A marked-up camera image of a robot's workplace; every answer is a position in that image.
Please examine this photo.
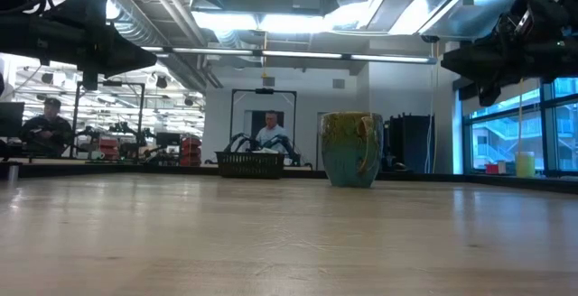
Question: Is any red storage bin stack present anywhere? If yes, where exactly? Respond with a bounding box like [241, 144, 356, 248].
[180, 135, 203, 167]
[98, 137, 119, 156]

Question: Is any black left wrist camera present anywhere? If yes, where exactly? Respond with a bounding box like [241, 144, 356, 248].
[42, 0, 109, 24]

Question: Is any long linear ceiling light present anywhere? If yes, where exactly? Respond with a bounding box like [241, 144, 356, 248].
[139, 45, 438, 66]

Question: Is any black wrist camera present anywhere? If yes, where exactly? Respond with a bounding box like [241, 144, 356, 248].
[496, 0, 573, 35]
[42, 0, 109, 24]

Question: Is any black metal station frame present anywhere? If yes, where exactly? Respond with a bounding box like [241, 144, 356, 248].
[70, 80, 146, 160]
[228, 88, 298, 167]

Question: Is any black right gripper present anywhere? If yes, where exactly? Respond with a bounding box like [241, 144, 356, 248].
[441, 24, 552, 106]

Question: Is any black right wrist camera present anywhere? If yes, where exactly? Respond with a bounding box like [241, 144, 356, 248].
[496, 0, 573, 35]

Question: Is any green brown ceramic mug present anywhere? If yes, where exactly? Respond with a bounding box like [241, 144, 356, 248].
[319, 111, 385, 189]

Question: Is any black mesh bin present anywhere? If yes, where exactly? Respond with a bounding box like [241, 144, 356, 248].
[214, 151, 285, 180]

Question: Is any large glass window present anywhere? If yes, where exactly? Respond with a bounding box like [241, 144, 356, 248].
[462, 77, 578, 175]

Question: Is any small black computer monitor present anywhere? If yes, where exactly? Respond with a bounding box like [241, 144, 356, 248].
[155, 132, 182, 147]

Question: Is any silver round air duct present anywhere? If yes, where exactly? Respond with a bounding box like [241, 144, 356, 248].
[53, 0, 225, 92]

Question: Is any yellow plastic container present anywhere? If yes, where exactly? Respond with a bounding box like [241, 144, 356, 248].
[515, 151, 536, 179]

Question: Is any black cabinet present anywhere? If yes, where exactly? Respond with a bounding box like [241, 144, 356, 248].
[383, 113, 436, 174]

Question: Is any person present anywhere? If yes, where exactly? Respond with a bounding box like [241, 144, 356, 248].
[255, 109, 289, 153]
[18, 97, 74, 158]

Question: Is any silver metal post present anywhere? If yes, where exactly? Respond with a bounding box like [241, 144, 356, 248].
[6, 160, 23, 185]

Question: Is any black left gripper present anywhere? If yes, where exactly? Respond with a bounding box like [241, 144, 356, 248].
[38, 15, 158, 90]

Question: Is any yellow hanging cable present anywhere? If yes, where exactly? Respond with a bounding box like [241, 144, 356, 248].
[517, 79, 525, 153]

